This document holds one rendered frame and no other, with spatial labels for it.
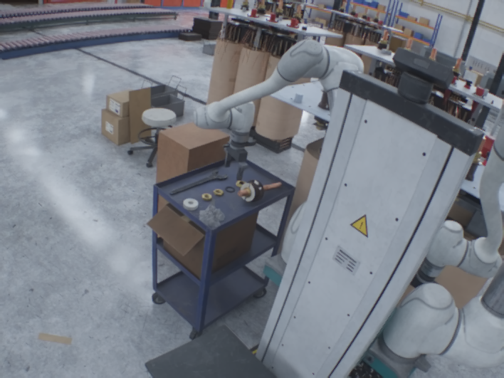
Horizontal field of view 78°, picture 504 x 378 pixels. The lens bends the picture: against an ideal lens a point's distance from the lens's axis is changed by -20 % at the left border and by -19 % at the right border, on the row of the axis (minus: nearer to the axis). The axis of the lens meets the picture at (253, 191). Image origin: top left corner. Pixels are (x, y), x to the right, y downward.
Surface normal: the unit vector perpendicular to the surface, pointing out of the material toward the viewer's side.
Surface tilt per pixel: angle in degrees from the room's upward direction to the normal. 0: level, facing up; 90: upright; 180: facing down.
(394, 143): 90
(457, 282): 90
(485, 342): 77
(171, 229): 26
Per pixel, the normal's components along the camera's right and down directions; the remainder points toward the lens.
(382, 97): -0.74, 0.24
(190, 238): -0.12, -0.61
